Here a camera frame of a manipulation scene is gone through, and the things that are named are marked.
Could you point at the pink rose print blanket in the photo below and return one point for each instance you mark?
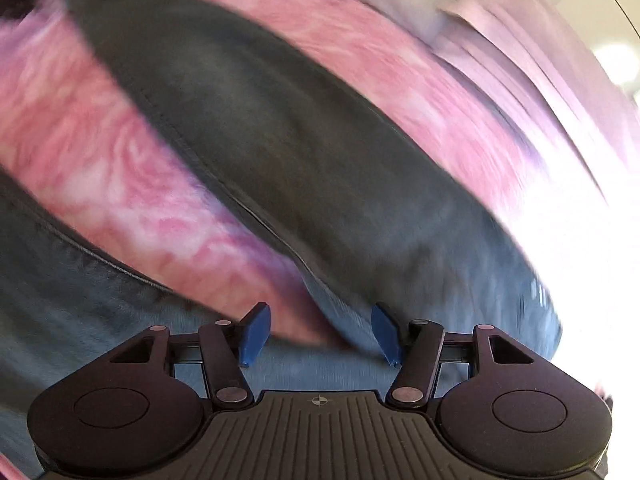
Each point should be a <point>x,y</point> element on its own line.
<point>90,160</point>

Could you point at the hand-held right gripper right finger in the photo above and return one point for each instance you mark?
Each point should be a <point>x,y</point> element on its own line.
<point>385,332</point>

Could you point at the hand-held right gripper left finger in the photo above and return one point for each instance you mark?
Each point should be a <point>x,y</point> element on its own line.
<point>255,332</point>

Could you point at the lilac bed sheet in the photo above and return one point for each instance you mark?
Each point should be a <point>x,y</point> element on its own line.
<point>520,60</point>

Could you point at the dark grey jeans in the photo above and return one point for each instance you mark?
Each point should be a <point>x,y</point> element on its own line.
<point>300,160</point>

